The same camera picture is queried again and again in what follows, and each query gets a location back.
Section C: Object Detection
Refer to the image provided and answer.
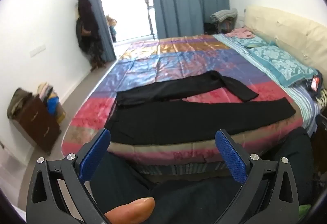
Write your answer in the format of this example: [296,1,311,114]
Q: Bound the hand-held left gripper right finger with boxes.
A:
[215,129,299,224]

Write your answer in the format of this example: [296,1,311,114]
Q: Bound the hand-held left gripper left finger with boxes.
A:
[26,128,111,224]

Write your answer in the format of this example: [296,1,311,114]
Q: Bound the black pants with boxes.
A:
[104,71,297,145]

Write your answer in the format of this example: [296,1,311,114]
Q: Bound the yellow cardboard box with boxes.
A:
[55,104,67,125]

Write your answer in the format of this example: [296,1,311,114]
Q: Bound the person's legs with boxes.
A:
[91,127,315,224]

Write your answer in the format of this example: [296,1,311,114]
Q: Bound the dark wooden cabinet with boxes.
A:
[13,95,62,155]

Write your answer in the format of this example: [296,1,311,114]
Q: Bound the blue bag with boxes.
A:
[47,96,60,116]

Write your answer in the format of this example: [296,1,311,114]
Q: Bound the stack of folded clothes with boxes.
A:
[37,82,54,102]

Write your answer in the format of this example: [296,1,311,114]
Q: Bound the green cloth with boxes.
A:
[298,204,311,224]

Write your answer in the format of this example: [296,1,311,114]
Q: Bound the colourful satin quilt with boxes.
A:
[62,34,304,166]

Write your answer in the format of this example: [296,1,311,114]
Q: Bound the pink cloth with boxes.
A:
[225,28,256,39]

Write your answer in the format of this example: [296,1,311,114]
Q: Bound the dark hanging clothes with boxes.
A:
[75,0,105,72]

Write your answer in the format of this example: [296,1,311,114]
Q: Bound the narrow blue curtain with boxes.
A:
[78,0,116,62]

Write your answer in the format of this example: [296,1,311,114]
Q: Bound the dark clothes pile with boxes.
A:
[204,18,237,35]

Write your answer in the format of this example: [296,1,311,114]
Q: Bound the cream padded headboard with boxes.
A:
[243,5,327,81]

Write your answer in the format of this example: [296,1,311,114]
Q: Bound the grey folded blanket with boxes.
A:
[211,9,238,22]

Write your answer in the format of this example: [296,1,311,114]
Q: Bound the glass balcony door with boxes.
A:
[97,0,157,43]

